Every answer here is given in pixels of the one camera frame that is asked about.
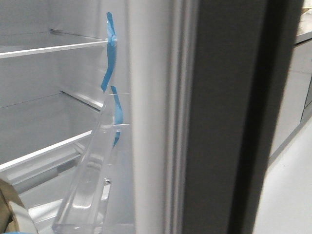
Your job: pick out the upper clear door bin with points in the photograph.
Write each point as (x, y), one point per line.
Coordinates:
(84, 208)

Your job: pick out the blue tape strip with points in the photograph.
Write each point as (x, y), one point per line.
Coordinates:
(111, 51)
(118, 114)

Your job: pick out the blue tape on cardboard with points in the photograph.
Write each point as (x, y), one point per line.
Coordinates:
(10, 231)

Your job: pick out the grey kitchen counter cabinet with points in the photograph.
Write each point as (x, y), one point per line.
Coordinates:
(296, 89)

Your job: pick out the glass fridge shelf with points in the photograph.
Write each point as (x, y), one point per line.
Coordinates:
(44, 42)
(30, 126)

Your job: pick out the dark grey fridge door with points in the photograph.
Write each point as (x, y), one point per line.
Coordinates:
(207, 78)

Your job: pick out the upper glass fridge shelf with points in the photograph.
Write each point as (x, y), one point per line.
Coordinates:
(44, 42)

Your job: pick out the white fridge interior body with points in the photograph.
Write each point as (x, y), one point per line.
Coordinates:
(42, 182)

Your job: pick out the top blue tape strip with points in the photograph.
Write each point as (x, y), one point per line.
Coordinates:
(111, 51)

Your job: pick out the lower glass fridge shelf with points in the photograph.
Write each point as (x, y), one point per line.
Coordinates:
(30, 126)

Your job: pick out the brown cardboard piece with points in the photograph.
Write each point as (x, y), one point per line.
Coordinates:
(13, 214)

